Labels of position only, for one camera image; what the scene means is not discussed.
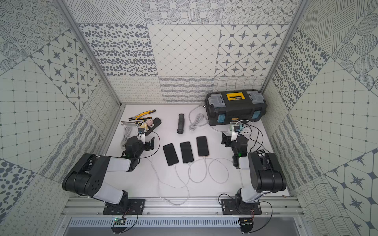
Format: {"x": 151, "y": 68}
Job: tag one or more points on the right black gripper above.
{"x": 227, "y": 138}

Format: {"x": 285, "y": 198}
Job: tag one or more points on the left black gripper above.
{"x": 150, "y": 132}

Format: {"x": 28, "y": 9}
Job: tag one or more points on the blue case phone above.
{"x": 170, "y": 154}

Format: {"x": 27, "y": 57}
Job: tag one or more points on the pink case phone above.
{"x": 202, "y": 146}

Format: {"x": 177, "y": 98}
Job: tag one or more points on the green case phone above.
{"x": 187, "y": 153}

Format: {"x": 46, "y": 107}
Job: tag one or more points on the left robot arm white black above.
{"x": 87, "y": 176}

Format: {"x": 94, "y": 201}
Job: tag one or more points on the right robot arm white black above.
{"x": 265, "y": 171}

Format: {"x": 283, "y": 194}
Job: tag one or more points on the white power strip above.
{"x": 246, "y": 130}

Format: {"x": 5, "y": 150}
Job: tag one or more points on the yellow black pliers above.
{"x": 139, "y": 116}

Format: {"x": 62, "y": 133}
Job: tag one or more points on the silver wrench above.
{"x": 133, "y": 122}

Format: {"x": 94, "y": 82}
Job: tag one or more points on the black ribbed cylinder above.
{"x": 181, "y": 124}

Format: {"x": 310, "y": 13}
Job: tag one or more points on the black toolbox yellow handle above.
{"x": 230, "y": 107}

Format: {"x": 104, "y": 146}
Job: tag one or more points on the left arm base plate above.
{"x": 125, "y": 207}

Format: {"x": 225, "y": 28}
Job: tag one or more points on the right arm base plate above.
{"x": 230, "y": 207}

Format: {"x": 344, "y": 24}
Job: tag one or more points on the aluminium front rail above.
{"x": 193, "y": 207}

